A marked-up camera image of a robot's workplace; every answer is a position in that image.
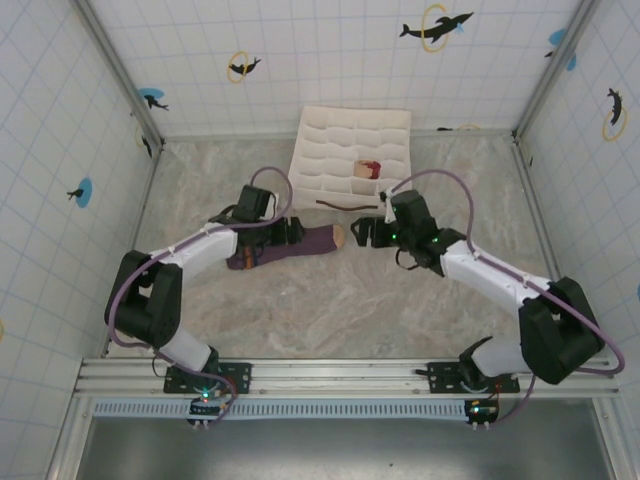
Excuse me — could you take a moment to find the purple and tan sock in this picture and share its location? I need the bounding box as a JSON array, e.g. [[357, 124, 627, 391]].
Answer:
[[224, 222, 347, 272]]

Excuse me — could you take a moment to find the red and tan striped sock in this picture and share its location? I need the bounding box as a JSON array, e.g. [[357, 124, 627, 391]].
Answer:
[[353, 158, 383, 181]]

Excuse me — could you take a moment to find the white fabric divider box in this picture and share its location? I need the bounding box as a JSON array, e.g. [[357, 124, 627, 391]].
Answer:
[[287, 104, 415, 215]]

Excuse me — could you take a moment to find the shark on blue oval sticker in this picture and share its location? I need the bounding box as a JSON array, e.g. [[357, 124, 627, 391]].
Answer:
[[137, 87, 171, 113]]

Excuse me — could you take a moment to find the small fish blue circle sticker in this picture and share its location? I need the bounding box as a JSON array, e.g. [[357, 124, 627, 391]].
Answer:
[[66, 176, 96, 208]]

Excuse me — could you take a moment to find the aluminium frame floor bar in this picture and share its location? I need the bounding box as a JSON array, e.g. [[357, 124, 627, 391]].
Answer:
[[101, 142, 166, 359], [160, 128, 519, 142], [512, 138, 586, 357]]

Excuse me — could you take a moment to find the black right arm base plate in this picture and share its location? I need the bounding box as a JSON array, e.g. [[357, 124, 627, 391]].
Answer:
[[426, 359, 522, 397]]

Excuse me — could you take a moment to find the aluminium mounting rail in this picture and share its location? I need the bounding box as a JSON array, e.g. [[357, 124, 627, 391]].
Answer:
[[73, 356, 620, 400]]

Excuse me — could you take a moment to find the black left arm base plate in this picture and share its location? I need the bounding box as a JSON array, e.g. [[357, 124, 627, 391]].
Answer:
[[163, 360, 253, 397]]

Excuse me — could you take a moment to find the small dolphin ring sticker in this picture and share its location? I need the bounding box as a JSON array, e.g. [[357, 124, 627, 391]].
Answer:
[[226, 49, 263, 85]]

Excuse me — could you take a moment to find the white slotted cable duct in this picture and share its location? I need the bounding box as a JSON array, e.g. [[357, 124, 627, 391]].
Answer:
[[91, 398, 501, 420]]

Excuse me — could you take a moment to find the aluminium frame post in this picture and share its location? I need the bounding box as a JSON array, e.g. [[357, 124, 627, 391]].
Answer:
[[512, 0, 601, 144], [72, 0, 167, 149]]

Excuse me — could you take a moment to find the large dolphin ring sticker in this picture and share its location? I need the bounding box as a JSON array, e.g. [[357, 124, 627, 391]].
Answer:
[[398, 3, 475, 55]]

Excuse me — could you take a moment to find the upright dolphin ring sticker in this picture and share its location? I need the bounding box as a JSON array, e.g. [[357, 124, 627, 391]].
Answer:
[[601, 86, 630, 143]]

